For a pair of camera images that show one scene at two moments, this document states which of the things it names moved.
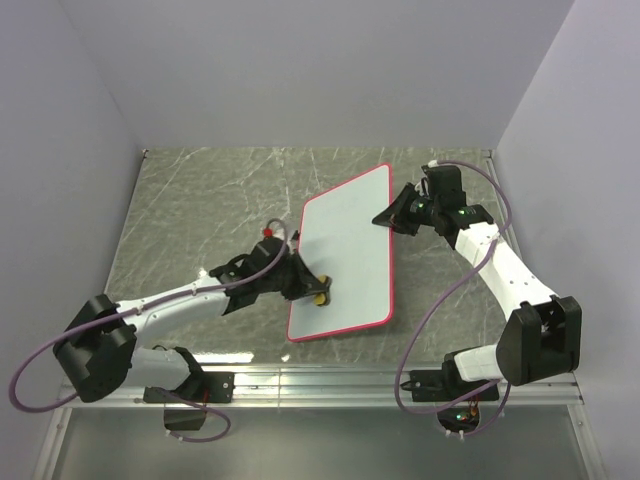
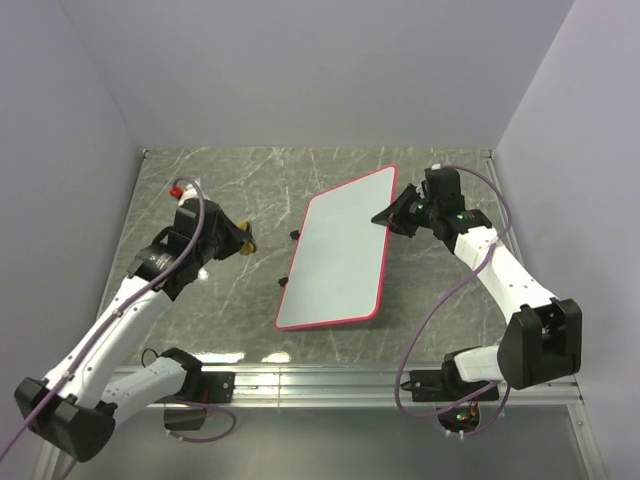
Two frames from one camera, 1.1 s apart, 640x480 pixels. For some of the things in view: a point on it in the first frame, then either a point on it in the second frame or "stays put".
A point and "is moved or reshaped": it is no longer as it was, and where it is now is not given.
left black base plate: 204,387 stays put
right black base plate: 445,386 stays put
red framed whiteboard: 338,239 is moved or reshaped
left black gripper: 307,285 → 237,237
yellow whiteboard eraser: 323,298 → 248,247
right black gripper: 394,215 stays put
